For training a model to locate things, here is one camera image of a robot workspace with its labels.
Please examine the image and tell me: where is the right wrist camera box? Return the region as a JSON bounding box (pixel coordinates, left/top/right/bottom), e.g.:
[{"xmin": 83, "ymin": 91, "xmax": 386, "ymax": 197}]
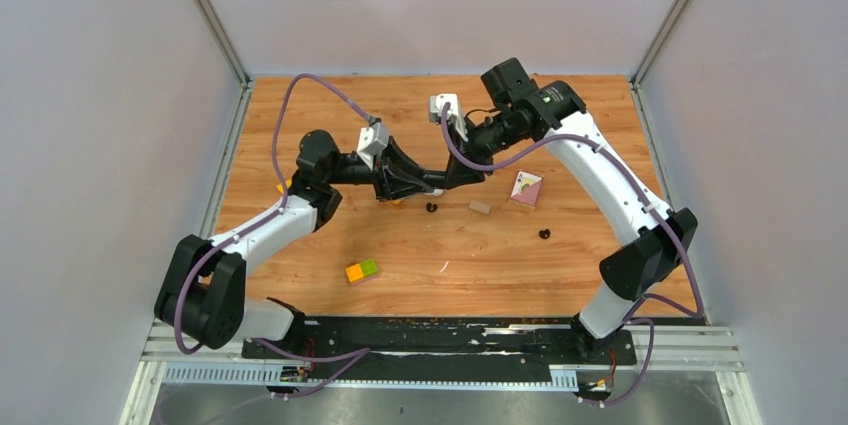
[{"xmin": 428, "ymin": 93, "xmax": 468, "ymax": 142}]

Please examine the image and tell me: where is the purple cable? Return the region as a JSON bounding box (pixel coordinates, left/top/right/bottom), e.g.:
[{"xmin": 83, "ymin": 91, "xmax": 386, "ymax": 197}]
[
  {"xmin": 173, "ymin": 73, "xmax": 382, "ymax": 399},
  {"xmin": 439, "ymin": 102, "xmax": 706, "ymax": 408}
]

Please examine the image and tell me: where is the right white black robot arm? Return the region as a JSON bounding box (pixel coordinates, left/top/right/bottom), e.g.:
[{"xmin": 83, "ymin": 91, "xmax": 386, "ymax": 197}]
[{"xmin": 428, "ymin": 58, "xmax": 698, "ymax": 363}]

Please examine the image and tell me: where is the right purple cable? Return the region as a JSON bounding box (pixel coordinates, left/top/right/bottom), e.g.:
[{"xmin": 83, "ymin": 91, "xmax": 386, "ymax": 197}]
[{"xmin": 439, "ymin": 102, "xmax": 706, "ymax": 408}]

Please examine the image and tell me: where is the orange green toy brick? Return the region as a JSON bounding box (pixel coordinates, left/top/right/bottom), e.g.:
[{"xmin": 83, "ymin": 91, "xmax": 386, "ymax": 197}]
[{"xmin": 345, "ymin": 259, "xmax": 380, "ymax": 285}]

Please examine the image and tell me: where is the small wooden block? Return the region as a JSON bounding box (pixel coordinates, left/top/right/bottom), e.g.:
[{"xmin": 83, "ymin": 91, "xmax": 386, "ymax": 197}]
[{"xmin": 468, "ymin": 200, "xmax": 492, "ymax": 215}]

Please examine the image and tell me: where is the white slotted cable duct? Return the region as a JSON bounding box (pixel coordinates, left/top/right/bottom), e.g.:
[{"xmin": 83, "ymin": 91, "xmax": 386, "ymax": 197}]
[{"xmin": 162, "ymin": 366, "xmax": 580, "ymax": 391}]

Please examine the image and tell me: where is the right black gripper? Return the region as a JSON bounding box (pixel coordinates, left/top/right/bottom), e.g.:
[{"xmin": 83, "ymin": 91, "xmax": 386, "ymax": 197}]
[{"xmin": 444, "ymin": 107, "xmax": 527, "ymax": 188}]

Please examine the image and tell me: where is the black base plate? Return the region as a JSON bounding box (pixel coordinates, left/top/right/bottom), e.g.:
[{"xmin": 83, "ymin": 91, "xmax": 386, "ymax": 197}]
[{"xmin": 241, "ymin": 316, "xmax": 637, "ymax": 383}]

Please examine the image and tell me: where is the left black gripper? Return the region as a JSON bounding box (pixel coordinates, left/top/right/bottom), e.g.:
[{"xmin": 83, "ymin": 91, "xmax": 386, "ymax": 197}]
[{"xmin": 326, "ymin": 136, "xmax": 435, "ymax": 203}]

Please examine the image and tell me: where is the orange triangular plastic piece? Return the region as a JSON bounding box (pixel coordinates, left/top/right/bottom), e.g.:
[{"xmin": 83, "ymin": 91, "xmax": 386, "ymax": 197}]
[{"xmin": 276, "ymin": 179, "xmax": 292, "ymax": 195}]

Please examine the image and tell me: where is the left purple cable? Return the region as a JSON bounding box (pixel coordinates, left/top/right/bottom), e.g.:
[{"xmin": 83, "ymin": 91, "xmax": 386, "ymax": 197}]
[{"xmin": 173, "ymin": 73, "xmax": 382, "ymax": 399}]

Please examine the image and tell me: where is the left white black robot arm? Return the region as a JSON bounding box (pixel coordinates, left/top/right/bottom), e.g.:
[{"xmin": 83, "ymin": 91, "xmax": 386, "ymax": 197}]
[{"xmin": 154, "ymin": 130, "xmax": 448, "ymax": 358}]

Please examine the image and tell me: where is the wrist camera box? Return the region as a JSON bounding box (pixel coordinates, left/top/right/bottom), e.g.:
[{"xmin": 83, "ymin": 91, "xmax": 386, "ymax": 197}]
[
  {"xmin": 428, "ymin": 93, "xmax": 468, "ymax": 142},
  {"xmin": 356, "ymin": 117, "xmax": 390, "ymax": 170}
]

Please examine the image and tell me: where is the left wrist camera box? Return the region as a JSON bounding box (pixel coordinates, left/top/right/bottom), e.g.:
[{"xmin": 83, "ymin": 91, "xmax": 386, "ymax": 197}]
[{"xmin": 356, "ymin": 117, "xmax": 390, "ymax": 170}]

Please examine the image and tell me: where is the pink card box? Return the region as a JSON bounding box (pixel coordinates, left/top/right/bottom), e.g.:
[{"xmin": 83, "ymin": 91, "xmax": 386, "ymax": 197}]
[{"xmin": 509, "ymin": 170, "xmax": 544, "ymax": 209}]

